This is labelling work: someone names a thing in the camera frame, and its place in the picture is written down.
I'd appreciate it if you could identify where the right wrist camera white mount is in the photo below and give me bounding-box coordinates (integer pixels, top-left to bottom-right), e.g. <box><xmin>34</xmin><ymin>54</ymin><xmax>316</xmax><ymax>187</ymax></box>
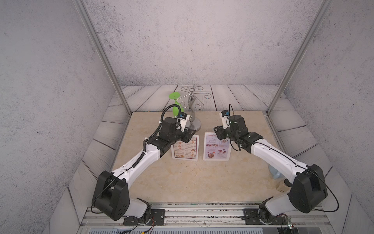
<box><xmin>221</xmin><ymin>110</ymin><xmax>230</xmax><ymax>129</ymax></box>

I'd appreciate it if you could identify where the white menu rack left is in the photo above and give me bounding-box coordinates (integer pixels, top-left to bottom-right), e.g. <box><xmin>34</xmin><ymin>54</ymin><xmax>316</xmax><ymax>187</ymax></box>
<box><xmin>170</xmin><ymin>134</ymin><xmax>200</xmax><ymax>162</ymax></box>

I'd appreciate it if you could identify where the pink special menu sheet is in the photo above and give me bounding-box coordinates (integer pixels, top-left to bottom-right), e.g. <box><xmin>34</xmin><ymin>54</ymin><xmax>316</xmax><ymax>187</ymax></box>
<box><xmin>204</xmin><ymin>134</ymin><xmax>231</xmax><ymax>160</ymax></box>

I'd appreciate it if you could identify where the white menu rack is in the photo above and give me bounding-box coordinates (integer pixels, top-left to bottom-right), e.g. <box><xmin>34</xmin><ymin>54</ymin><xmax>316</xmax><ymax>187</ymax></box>
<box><xmin>203</xmin><ymin>132</ymin><xmax>233</xmax><ymax>162</ymax></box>
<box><xmin>170</xmin><ymin>134</ymin><xmax>200</xmax><ymax>162</ymax></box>

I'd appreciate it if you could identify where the left metal frame post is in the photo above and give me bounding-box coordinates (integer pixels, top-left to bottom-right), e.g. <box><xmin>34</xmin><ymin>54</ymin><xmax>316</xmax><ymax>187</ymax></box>
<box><xmin>73</xmin><ymin>0</ymin><xmax>132</xmax><ymax>116</ymax></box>

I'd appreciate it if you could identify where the green plastic wine glass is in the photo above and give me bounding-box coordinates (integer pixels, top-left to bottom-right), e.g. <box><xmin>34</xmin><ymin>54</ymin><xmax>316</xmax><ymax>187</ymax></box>
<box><xmin>169</xmin><ymin>92</ymin><xmax>184</xmax><ymax>117</ymax></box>

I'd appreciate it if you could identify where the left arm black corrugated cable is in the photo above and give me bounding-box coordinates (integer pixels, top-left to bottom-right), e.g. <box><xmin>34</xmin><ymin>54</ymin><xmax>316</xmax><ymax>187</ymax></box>
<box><xmin>131</xmin><ymin>104</ymin><xmax>183</xmax><ymax>169</ymax></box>

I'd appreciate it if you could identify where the metal frame post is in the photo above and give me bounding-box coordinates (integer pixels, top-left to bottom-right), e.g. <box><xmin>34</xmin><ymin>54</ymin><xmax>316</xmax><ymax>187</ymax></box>
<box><xmin>73</xmin><ymin>0</ymin><xmax>132</xmax><ymax>116</ymax></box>
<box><xmin>266</xmin><ymin>0</ymin><xmax>333</xmax><ymax>116</ymax></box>

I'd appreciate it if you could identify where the dim sum inn menu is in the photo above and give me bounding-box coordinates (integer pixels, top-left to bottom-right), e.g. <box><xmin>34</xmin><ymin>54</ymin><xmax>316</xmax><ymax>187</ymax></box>
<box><xmin>173</xmin><ymin>137</ymin><xmax>198</xmax><ymax>160</ymax></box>

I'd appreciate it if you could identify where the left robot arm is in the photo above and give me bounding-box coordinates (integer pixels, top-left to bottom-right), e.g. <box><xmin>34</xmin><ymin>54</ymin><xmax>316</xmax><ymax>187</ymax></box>
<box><xmin>92</xmin><ymin>113</ymin><xmax>195</xmax><ymax>222</ymax></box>

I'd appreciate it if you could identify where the jar with black lid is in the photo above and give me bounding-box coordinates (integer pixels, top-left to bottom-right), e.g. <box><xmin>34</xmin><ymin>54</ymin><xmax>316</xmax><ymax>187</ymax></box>
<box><xmin>276</xmin><ymin>178</ymin><xmax>292</xmax><ymax>194</ymax></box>

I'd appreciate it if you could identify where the chrome glass holder stand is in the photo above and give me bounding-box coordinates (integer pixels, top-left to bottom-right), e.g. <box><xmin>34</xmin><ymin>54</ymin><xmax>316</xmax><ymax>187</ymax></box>
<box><xmin>177</xmin><ymin>85</ymin><xmax>212</xmax><ymax>132</ymax></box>

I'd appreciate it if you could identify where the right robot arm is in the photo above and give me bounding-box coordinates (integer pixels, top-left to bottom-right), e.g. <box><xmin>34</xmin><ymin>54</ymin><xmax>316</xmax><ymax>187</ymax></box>
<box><xmin>213</xmin><ymin>110</ymin><xmax>328</xmax><ymax>224</ymax></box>

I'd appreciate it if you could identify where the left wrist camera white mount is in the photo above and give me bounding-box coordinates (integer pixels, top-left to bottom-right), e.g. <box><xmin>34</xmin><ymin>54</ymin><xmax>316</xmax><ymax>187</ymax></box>
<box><xmin>176</xmin><ymin>112</ymin><xmax>190</xmax><ymax>132</ymax></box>

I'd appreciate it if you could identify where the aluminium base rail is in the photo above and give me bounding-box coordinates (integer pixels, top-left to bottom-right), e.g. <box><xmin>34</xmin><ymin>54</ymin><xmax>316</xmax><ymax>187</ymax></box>
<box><xmin>78</xmin><ymin>202</ymin><xmax>335</xmax><ymax>234</ymax></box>

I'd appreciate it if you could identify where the right metal frame post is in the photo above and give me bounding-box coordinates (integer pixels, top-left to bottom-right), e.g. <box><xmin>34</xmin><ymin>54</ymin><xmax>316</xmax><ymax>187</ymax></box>
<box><xmin>266</xmin><ymin>0</ymin><xmax>333</xmax><ymax>116</ymax></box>

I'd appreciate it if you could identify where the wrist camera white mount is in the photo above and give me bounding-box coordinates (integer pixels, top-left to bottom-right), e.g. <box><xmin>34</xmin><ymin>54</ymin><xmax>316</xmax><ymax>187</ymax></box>
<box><xmin>176</xmin><ymin>112</ymin><xmax>190</xmax><ymax>132</ymax></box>
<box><xmin>221</xmin><ymin>110</ymin><xmax>230</xmax><ymax>129</ymax></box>

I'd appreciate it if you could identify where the white menu rack right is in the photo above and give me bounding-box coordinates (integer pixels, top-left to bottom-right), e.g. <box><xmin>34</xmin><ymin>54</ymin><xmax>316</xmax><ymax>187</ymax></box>
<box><xmin>203</xmin><ymin>132</ymin><xmax>233</xmax><ymax>162</ymax></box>

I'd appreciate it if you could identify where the light blue cup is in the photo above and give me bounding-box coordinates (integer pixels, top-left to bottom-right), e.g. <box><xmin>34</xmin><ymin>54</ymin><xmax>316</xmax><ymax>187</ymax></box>
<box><xmin>268</xmin><ymin>165</ymin><xmax>284</xmax><ymax>179</ymax></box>

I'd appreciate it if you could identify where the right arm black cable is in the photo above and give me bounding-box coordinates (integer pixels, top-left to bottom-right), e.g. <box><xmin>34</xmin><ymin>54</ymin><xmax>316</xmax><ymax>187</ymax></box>
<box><xmin>227</xmin><ymin>103</ymin><xmax>340</xmax><ymax>213</ymax></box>

